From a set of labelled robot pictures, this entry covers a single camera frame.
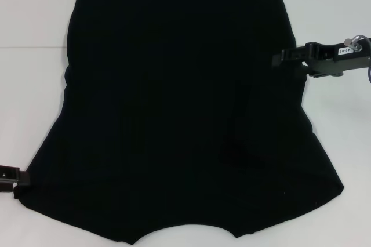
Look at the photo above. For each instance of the black t-shirt with FREE print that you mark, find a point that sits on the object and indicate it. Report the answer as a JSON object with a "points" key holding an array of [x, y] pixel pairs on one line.
{"points": [[179, 113]]}

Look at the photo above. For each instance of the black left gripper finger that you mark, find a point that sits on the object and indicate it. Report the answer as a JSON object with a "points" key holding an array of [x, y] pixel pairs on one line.
{"points": [[14, 175]]}

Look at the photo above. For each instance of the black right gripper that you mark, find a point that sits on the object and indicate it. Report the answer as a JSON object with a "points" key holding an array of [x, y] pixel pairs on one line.
{"points": [[342, 58]]}

